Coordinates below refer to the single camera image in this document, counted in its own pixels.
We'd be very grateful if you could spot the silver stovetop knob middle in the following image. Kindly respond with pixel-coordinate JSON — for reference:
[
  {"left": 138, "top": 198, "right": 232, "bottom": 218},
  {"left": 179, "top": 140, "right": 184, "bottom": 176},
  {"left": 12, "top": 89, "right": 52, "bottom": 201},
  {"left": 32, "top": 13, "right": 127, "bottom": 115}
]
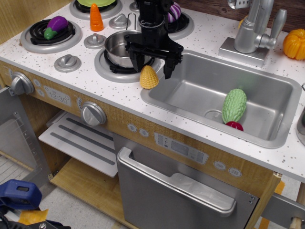
[{"left": 84, "top": 33, "right": 107, "bottom": 49}]

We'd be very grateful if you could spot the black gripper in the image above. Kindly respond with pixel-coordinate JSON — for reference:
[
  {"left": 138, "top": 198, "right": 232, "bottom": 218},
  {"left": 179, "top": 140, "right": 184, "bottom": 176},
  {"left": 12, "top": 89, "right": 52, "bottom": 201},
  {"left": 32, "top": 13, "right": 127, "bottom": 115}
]
[{"left": 124, "top": 21, "right": 183, "bottom": 79}]

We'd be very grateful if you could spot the open oven door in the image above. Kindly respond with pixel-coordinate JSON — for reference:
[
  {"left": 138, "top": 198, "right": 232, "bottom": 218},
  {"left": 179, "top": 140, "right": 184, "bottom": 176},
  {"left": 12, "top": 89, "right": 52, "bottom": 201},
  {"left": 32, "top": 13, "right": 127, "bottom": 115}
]
[{"left": 0, "top": 87, "right": 51, "bottom": 188}]

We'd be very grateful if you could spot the back left stove burner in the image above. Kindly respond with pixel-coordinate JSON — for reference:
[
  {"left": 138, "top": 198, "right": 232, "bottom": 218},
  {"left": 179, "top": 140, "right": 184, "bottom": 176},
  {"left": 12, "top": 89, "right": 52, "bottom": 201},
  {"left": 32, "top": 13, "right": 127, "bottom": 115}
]
[{"left": 69, "top": 0, "right": 122, "bottom": 21}]

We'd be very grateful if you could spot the green bumpy toy gourd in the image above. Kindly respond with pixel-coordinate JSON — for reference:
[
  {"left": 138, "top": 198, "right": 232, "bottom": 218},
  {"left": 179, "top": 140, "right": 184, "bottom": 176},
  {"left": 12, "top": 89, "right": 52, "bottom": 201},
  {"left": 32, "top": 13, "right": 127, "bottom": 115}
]
[{"left": 222, "top": 89, "right": 247, "bottom": 124}]

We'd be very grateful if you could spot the silver oven dial left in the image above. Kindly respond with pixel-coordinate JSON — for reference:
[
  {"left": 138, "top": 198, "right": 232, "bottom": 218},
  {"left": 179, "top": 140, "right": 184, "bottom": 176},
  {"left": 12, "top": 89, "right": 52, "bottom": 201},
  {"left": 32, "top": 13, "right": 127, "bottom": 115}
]
[{"left": 11, "top": 72, "right": 34, "bottom": 95}]

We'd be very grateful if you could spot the silver stovetop knob front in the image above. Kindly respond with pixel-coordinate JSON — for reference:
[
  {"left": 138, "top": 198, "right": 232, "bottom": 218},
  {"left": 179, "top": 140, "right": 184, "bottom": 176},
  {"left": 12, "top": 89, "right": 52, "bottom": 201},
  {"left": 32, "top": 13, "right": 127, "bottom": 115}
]
[{"left": 54, "top": 54, "right": 81, "bottom": 73}]

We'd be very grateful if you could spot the silver oven dial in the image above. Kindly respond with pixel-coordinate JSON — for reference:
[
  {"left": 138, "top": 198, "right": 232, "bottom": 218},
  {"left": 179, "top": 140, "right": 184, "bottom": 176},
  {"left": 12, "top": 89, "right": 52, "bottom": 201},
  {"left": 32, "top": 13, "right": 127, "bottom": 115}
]
[
  {"left": 81, "top": 101, "right": 107, "bottom": 126},
  {"left": 11, "top": 72, "right": 34, "bottom": 95}
]

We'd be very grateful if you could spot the purple toy eggplant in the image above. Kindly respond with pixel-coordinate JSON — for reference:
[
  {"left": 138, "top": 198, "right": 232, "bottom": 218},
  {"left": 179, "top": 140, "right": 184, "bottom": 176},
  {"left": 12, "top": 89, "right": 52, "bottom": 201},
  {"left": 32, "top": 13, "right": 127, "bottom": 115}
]
[{"left": 44, "top": 16, "right": 69, "bottom": 40}]

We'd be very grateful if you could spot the silver stovetop knob back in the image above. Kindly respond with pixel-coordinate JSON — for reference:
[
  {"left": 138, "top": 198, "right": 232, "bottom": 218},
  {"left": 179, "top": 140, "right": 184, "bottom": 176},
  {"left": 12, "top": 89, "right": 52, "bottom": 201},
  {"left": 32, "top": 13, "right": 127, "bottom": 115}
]
[{"left": 109, "top": 13, "right": 131, "bottom": 30}]

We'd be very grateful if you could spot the small steel pan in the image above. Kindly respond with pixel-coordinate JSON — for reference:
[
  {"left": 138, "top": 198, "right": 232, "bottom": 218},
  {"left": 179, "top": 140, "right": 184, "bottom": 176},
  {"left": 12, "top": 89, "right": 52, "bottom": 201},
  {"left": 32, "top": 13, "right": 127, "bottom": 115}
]
[{"left": 104, "top": 13, "right": 141, "bottom": 68}]

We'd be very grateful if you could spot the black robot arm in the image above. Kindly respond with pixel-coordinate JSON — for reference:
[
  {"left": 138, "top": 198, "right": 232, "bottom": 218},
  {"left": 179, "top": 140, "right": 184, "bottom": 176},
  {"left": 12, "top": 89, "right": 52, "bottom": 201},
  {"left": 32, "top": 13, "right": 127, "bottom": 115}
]
[{"left": 124, "top": 0, "right": 183, "bottom": 79}]

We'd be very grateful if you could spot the front left stove burner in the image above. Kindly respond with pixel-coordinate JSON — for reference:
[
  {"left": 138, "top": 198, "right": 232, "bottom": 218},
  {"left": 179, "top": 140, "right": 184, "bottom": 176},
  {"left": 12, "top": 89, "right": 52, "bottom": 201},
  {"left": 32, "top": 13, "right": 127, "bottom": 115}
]
[{"left": 20, "top": 19, "right": 82, "bottom": 54}]

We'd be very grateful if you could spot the purple striped toy onion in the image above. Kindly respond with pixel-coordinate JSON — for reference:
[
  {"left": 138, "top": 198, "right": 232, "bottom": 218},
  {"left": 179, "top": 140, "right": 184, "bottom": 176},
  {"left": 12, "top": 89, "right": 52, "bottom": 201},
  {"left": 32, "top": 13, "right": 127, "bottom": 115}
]
[{"left": 167, "top": 2, "right": 181, "bottom": 23}]

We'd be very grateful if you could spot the white oven rack shelf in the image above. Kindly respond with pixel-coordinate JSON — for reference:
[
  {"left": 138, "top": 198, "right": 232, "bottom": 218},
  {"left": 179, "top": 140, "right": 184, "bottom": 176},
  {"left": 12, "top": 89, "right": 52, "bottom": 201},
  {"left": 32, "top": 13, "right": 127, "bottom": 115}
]
[{"left": 39, "top": 112, "right": 118, "bottom": 177}]

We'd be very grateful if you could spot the silver dishwasher door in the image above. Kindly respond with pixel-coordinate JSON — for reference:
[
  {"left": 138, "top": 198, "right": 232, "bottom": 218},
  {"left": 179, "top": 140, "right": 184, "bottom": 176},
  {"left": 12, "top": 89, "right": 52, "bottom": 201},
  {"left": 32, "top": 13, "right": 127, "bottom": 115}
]
[{"left": 114, "top": 134, "right": 258, "bottom": 229}]

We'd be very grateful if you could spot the yellow toy corn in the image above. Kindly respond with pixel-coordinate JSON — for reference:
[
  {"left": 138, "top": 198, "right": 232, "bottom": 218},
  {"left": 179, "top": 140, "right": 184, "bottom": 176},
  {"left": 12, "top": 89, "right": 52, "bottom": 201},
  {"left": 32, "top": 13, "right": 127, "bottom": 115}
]
[{"left": 140, "top": 65, "right": 159, "bottom": 89}]

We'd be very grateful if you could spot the silver sink basin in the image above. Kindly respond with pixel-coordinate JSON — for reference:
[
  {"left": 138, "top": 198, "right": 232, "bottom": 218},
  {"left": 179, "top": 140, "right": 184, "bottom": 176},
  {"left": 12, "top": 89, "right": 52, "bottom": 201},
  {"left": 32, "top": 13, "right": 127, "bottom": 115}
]
[{"left": 141, "top": 51, "right": 302, "bottom": 148}]

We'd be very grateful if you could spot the blue clamp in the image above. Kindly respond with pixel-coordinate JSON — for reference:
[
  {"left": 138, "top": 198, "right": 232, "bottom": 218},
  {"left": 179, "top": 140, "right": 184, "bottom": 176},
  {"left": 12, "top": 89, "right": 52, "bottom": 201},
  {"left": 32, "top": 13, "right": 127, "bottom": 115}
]
[{"left": 0, "top": 179, "right": 42, "bottom": 210}]

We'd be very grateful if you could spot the silver stovetop knob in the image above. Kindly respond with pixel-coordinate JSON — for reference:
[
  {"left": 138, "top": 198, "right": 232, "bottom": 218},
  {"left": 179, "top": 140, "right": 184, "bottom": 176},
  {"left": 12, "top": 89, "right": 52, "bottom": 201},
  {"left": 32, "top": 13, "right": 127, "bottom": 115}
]
[
  {"left": 54, "top": 54, "right": 81, "bottom": 73},
  {"left": 109, "top": 13, "right": 131, "bottom": 30},
  {"left": 129, "top": 1, "right": 140, "bottom": 13},
  {"left": 84, "top": 33, "right": 107, "bottom": 49}
]

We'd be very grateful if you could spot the green toy plate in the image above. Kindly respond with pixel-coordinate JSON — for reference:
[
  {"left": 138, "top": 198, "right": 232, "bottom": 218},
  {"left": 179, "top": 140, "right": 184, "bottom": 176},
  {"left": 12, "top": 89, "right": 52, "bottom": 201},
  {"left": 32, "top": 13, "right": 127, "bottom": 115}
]
[{"left": 78, "top": 0, "right": 115, "bottom": 7}]

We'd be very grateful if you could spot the front right stove burner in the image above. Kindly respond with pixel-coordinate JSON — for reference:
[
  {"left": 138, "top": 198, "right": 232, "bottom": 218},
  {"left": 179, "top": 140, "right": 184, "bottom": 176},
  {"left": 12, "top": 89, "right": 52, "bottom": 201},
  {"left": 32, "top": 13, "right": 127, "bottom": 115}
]
[{"left": 94, "top": 45, "right": 162, "bottom": 83}]

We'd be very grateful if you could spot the silver toy faucet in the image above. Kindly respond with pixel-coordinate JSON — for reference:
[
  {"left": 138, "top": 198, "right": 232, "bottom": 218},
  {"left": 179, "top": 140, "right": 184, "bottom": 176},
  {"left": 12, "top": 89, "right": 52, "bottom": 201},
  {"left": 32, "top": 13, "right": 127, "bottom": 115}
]
[{"left": 219, "top": 0, "right": 287, "bottom": 67}]

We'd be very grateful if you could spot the red toy radish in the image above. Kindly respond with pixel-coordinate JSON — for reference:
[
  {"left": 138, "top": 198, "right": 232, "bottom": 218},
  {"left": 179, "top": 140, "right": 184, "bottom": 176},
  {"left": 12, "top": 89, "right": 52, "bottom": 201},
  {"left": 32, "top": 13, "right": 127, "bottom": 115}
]
[{"left": 226, "top": 121, "right": 244, "bottom": 131}]

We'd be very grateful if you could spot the silver stovetop knob rear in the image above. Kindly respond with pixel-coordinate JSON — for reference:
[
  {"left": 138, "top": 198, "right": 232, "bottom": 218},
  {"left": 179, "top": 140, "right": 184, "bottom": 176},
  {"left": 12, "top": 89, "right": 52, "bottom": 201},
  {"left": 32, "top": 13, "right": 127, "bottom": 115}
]
[{"left": 129, "top": 1, "right": 140, "bottom": 13}]

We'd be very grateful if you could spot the orange toy pumpkin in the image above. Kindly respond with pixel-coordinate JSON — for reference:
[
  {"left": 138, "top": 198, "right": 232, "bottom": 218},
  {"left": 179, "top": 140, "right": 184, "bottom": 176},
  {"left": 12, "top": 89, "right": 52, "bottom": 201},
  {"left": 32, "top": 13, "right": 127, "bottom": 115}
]
[{"left": 283, "top": 29, "right": 305, "bottom": 60}]

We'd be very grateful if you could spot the orange toy carrot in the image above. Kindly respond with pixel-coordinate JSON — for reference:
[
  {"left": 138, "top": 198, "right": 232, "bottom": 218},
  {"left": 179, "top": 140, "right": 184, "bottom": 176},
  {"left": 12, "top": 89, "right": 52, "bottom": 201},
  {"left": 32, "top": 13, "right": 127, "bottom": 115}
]
[{"left": 90, "top": 3, "right": 104, "bottom": 31}]

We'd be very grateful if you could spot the silver oven dial right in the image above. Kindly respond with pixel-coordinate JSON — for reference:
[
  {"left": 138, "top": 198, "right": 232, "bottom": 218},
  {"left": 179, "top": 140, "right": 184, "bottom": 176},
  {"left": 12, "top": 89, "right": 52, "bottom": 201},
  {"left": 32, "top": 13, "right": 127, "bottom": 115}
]
[{"left": 81, "top": 101, "right": 107, "bottom": 126}]

